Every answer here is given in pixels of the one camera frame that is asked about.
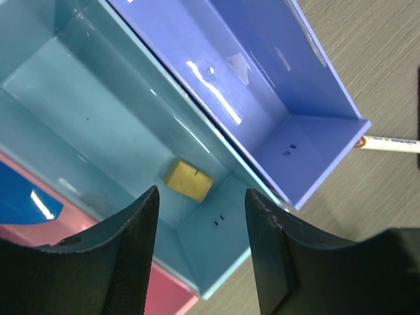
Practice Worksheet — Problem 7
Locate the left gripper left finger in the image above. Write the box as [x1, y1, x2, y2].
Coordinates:
[1, 186, 159, 314]

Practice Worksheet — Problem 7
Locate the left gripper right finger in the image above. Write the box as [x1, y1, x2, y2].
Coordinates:
[245, 189, 419, 314]

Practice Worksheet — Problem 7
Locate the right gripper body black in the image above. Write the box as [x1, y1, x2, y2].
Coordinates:
[417, 67, 420, 169]

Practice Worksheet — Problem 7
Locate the pink bin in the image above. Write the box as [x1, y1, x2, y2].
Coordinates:
[1, 153, 198, 314]

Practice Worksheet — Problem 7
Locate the white marker red cap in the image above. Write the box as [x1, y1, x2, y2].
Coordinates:
[354, 135, 420, 154]

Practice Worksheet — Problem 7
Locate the blue pencil sharpener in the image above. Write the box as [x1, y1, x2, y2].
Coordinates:
[1, 163, 63, 225]

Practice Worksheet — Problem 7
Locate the tan eraser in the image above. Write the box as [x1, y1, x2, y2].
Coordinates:
[165, 159, 214, 202]

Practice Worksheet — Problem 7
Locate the purple bin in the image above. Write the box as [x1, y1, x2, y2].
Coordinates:
[112, 1, 371, 209]

